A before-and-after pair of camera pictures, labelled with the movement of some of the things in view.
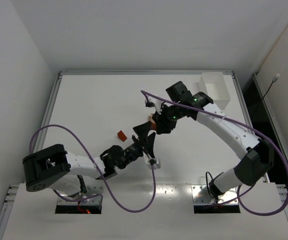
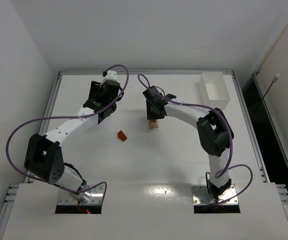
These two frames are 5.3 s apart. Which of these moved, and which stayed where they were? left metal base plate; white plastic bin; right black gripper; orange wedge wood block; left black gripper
Moved: left black gripper; right black gripper
Stayed: left metal base plate; orange wedge wood block; white plastic bin
